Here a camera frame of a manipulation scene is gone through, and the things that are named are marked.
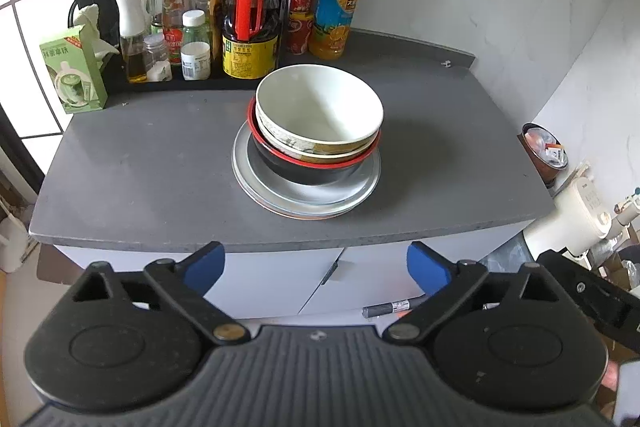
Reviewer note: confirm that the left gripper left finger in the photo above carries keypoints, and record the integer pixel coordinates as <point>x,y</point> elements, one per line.
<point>182,286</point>

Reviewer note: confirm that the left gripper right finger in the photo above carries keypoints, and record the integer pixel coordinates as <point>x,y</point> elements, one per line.
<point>447,287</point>

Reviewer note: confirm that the white Bakery plate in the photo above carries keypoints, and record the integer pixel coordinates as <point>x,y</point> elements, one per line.
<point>295,200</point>

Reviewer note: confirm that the cream bowl yellow pattern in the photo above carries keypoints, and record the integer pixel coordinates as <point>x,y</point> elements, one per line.
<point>318,109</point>

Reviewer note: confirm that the black marker pen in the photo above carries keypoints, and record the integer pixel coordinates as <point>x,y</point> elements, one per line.
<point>394,307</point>

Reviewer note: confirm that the white electric cooker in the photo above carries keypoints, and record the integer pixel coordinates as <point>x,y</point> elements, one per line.
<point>578,221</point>

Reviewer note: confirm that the brown pot with bags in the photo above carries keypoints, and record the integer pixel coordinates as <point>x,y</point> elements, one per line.
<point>545,151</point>

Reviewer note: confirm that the small white jar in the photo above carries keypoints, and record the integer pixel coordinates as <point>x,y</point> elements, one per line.
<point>195,52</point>

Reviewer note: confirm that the green tissue box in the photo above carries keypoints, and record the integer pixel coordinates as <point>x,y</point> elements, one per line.
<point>74,61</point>

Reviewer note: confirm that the dark soy sauce bottle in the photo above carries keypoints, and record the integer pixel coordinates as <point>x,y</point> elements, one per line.
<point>250,38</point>

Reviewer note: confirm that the red drink can lower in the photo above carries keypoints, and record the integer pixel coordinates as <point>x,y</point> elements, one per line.
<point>298,33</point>

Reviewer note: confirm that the red label sauce bottle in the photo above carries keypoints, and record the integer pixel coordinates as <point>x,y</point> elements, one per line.
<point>173,28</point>

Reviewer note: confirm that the white oil spray bottle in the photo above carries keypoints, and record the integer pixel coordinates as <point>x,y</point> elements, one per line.
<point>132,27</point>

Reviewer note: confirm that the orange juice bottle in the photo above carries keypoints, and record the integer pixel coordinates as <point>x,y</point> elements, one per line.
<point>332,23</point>

